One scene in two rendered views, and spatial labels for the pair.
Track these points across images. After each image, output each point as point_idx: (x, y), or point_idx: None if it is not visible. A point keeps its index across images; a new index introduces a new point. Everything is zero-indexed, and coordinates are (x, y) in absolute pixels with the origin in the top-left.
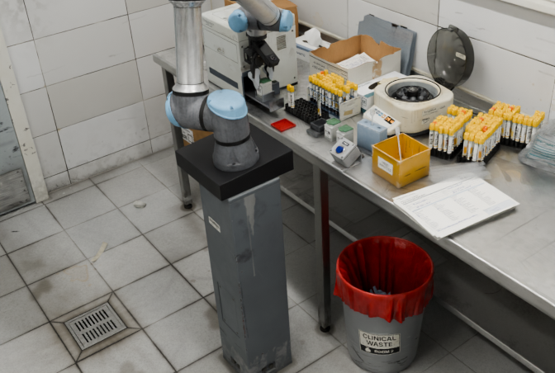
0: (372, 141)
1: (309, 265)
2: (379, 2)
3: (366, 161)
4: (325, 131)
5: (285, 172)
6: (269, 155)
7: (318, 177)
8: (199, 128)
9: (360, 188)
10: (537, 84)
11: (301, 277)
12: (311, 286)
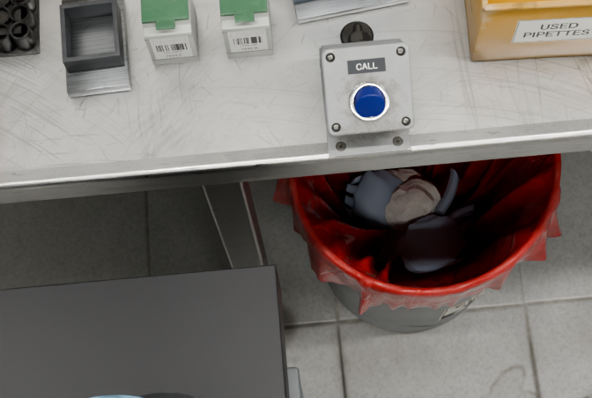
0: None
1: (44, 229)
2: None
3: (397, 37)
4: (158, 49)
5: (284, 331)
6: (246, 368)
7: (234, 183)
8: None
9: (518, 149)
10: None
11: (72, 272)
12: (119, 270)
